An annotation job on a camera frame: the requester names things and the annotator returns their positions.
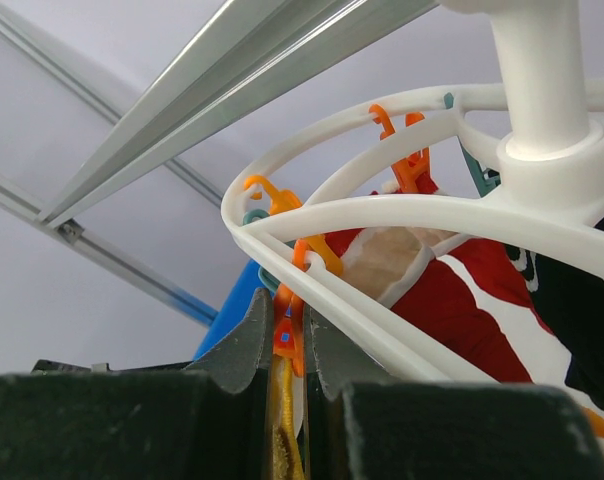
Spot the red santa sock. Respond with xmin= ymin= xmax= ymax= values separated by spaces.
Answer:
xmin=326 ymin=179 xmax=556 ymax=384

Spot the white round clip hanger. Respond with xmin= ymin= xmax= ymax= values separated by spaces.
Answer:
xmin=221 ymin=1 xmax=604 ymax=382

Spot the orange peg front right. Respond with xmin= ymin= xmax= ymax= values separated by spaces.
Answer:
xmin=583 ymin=407 xmax=604 ymax=439

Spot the blue plastic bin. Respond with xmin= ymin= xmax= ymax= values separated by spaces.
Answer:
xmin=193 ymin=260 xmax=263 ymax=360

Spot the yellow orange clothes peg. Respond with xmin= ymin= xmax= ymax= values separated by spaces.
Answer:
xmin=243 ymin=175 xmax=303 ymax=216

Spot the aluminium frame post left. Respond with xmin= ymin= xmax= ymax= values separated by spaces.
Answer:
xmin=0 ymin=6 xmax=217 ymax=327

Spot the black striped sock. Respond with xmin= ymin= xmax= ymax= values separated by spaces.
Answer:
xmin=504 ymin=244 xmax=604 ymax=410

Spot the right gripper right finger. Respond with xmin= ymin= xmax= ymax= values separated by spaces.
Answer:
xmin=304 ymin=309 xmax=604 ymax=479

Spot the teal clothes peg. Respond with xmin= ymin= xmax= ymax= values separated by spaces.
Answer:
xmin=242 ymin=208 xmax=280 ymax=295

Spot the orange peg for green sock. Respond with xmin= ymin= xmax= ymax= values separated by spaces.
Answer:
xmin=272 ymin=232 xmax=344 ymax=379

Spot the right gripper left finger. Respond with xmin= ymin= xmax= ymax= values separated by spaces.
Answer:
xmin=0 ymin=289 xmax=273 ymax=479

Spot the horizontal aluminium rail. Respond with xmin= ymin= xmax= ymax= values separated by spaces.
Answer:
xmin=36 ymin=0 xmax=443 ymax=231

